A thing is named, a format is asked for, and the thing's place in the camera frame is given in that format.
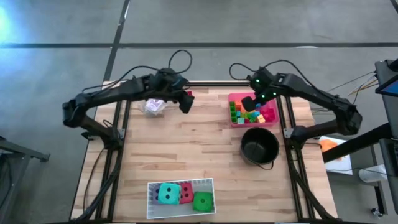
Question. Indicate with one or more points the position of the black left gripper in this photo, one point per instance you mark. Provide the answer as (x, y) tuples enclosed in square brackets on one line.
[(168, 84)]

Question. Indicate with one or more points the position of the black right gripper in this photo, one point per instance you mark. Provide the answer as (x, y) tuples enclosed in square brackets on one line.
[(264, 85)]

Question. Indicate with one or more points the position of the large orange brick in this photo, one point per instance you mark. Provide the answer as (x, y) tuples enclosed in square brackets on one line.
[(238, 103)]

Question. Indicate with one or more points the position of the sky blue brick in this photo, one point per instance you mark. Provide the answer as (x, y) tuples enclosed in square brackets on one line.
[(255, 114)]

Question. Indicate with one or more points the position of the long green brick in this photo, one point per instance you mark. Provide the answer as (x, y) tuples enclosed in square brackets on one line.
[(233, 111)]

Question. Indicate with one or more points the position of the pale teal square brick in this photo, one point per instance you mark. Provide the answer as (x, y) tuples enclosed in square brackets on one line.
[(240, 121)]

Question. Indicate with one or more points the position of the small yellow square brick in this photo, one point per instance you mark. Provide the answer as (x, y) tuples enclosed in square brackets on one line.
[(261, 119)]

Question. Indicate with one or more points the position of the red stepped brick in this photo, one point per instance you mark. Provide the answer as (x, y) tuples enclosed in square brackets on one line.
[(270, 114)]

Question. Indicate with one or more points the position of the black bucket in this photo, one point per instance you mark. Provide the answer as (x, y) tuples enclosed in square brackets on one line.
[(259, 146)]

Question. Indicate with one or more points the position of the red foam die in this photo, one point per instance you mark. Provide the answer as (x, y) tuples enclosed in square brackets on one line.
[(186, 193)]

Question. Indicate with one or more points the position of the teal foam die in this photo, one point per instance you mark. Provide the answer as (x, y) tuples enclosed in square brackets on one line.
[(169, 193)]

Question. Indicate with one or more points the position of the purple foam die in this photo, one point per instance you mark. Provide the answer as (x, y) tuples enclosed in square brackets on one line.
[(154, 194)]

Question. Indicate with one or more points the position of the green foam die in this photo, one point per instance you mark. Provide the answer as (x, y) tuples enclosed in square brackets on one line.
[(203, 201)]

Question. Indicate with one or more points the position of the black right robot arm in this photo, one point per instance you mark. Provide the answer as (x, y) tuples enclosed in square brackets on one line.
[(326, 99)]

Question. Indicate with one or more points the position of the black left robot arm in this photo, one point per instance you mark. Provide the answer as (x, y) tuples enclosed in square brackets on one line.
[(102, 96)]

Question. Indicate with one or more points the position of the pink plastic bin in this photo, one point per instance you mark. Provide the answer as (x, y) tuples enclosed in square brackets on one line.
[(231, 96)]

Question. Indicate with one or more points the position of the clear plastic container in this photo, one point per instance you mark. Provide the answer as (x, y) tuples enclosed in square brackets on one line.
[(146, 113)]

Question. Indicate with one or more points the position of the orange cloth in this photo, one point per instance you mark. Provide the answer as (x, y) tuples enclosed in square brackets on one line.
[(329, 145)]

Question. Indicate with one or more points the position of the white paper sheet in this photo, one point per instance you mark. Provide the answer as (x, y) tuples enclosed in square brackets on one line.
[(342, 166)]

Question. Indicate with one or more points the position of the black diagonal bar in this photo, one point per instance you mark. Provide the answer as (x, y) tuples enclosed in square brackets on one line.
[(373, 137)]

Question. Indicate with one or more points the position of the tablet with blue screen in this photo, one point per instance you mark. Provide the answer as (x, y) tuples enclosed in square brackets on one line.
[(390, 88)]

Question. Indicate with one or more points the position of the black equipment cart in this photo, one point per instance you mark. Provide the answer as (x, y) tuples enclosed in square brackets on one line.
[(390, 124)]

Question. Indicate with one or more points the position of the caster wheel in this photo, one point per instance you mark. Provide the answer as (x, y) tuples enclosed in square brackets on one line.
[(377, 212)]

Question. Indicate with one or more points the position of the black metal stand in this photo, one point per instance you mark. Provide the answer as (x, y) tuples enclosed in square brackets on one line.
[(18, 151)]

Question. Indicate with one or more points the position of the silver frame bracket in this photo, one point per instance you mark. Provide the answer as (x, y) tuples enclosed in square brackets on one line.
[(287, 133), (121, 133)]

